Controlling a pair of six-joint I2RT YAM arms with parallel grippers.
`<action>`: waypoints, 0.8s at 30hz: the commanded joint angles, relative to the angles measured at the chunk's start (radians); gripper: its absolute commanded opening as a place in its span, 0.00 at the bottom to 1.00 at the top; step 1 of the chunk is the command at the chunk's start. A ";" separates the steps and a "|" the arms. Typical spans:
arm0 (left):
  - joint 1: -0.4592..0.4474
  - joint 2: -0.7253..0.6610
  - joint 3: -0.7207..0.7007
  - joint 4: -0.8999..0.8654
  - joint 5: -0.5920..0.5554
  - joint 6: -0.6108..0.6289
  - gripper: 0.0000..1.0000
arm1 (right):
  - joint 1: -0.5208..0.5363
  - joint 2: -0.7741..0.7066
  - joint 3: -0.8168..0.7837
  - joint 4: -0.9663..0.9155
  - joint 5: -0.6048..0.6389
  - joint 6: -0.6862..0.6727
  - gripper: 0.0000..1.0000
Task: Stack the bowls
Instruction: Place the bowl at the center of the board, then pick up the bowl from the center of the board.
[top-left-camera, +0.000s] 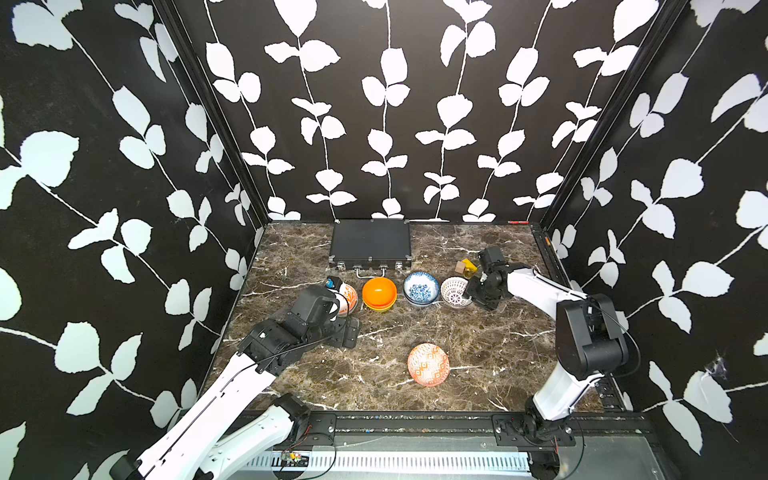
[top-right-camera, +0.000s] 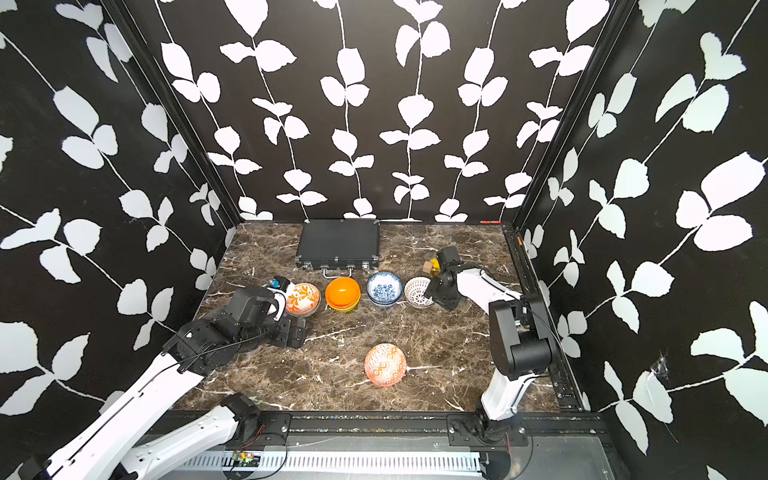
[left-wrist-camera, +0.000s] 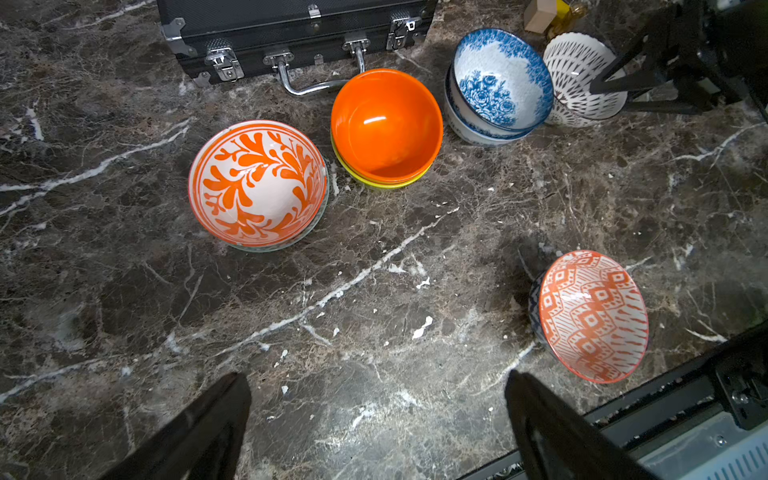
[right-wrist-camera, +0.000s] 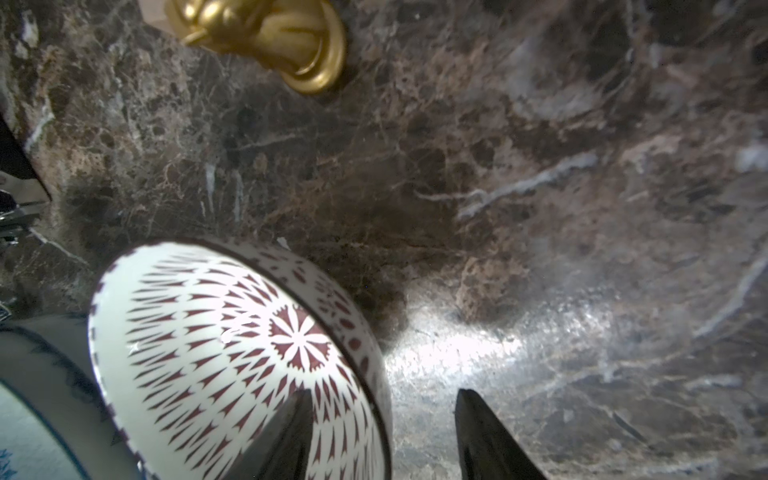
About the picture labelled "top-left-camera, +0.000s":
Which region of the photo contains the lime yellow plastic bowl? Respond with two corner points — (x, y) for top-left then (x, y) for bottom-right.
(364, 303), (394, 312)

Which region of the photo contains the black white lattice bowl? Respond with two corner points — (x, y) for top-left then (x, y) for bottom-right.
(440, 276), (472, 309)

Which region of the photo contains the large blue floral bowl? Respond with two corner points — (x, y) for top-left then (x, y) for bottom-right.
(403, 271), (440, 302)

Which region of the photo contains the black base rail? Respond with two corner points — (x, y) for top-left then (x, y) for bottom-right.
(307, 411), (656, 450)

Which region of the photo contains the white vented strip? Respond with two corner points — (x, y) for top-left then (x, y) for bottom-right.
(242, 451), (531, 476)

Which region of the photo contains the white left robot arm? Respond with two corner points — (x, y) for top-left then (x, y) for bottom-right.
(109, 276), (360, 479)

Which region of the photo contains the yellow wooden block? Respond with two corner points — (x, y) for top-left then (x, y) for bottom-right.
(461, 259), (478, 278)

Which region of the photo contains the red geometric pattern bowl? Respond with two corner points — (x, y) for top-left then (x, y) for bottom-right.
(407, 343), (451, 387)

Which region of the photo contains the black carrying case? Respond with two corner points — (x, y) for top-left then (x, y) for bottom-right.
(328, 219), (413, 271)

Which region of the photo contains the orange plastic bowl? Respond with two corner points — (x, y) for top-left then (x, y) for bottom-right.
(362, 277), (398, 305)

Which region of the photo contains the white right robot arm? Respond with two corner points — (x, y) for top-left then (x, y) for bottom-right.
(463, 246), (630, 444)

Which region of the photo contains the small circuit board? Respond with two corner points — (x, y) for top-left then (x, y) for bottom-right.
(280, 452), (310, 469)

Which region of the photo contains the orange leaf pattern bowl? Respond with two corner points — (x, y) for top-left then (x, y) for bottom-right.
(339, 283), (359, 317)

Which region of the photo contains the small blue floral bowl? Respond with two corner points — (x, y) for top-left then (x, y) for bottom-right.
(404, 297), (436, 308)

